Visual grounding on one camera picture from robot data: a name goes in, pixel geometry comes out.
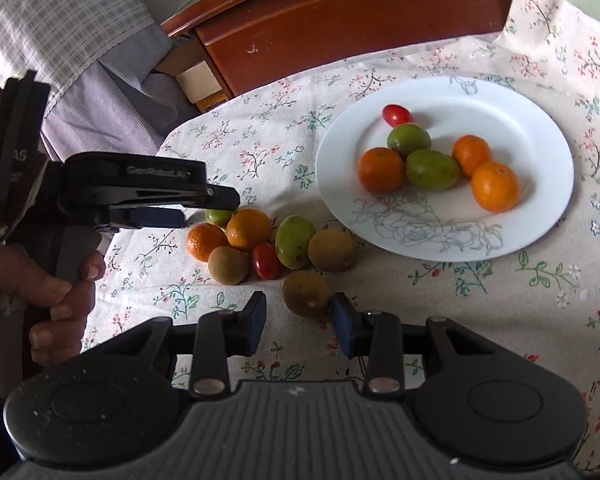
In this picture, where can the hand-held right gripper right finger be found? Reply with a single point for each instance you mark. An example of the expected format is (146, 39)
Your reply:
(342, 325)

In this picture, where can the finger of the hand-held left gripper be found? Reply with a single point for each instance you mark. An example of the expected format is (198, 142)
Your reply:
(155, 218)
(105, 180)

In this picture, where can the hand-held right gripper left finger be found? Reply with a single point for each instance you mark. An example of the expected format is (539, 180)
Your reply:
(252, 322)

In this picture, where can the brown kiwi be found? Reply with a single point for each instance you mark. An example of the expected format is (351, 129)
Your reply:
(331, 250)
(307, 292)
(228, 265)

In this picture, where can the orange mandarin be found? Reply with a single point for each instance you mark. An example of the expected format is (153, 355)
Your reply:
(471, 154)
(248, 229)
(495, 186)
(381, 170)
(206, 241)

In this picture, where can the red cherry tomato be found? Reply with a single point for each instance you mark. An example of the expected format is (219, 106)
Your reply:
(266, 261)
(396, 115)

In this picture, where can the small green jujube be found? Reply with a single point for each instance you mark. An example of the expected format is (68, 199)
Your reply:
(219, 216)

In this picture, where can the white plate with rose print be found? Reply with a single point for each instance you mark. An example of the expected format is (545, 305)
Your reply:
(530, 125)

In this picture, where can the person's left hand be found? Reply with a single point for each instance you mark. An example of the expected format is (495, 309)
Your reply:
(35, 285)

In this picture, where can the white checked cloth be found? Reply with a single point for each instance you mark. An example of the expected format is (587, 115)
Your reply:
(55, 10)

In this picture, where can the brown cardboard box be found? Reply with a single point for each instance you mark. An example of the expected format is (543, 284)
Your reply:
(197, 82)

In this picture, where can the floral tablecloth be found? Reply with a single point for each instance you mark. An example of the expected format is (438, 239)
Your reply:
(530, 310)

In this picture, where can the brown wooden cabinet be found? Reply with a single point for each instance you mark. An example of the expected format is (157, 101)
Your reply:
(330, 25)

